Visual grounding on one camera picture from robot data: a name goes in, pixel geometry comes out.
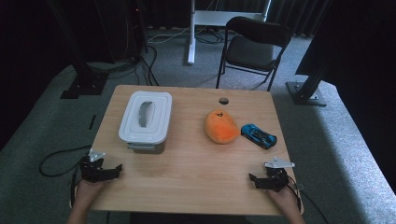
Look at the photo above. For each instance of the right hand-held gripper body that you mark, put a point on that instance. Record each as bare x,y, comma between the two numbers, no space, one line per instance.
277,179

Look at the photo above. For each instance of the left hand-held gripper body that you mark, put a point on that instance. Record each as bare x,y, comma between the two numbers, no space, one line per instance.
92,172

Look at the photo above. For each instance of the transparent brown storage box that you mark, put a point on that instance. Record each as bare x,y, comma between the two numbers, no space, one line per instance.
146,149

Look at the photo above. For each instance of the blue toy car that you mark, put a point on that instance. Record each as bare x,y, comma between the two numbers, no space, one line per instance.
258,136

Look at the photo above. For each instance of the white box lid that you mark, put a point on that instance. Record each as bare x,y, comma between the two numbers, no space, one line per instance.
146,116

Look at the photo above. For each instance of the orange plush mango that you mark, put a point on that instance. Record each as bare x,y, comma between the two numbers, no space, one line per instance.
221,127

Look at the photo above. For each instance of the person's left hand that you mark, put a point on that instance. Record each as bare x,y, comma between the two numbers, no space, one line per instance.
88,193

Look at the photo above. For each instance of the person's right hand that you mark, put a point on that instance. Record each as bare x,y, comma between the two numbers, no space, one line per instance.
285,199

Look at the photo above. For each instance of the black tape strip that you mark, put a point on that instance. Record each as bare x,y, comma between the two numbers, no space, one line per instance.
92,122

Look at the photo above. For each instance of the black metal stand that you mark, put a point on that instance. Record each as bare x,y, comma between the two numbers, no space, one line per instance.
306,93
84,84

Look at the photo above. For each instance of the black folding chair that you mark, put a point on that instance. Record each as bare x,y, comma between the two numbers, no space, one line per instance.
250,51

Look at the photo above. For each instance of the dark equipment rack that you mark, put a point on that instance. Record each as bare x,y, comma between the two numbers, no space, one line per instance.
124,28

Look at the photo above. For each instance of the white desk frame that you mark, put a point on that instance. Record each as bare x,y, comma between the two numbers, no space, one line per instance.
214,17

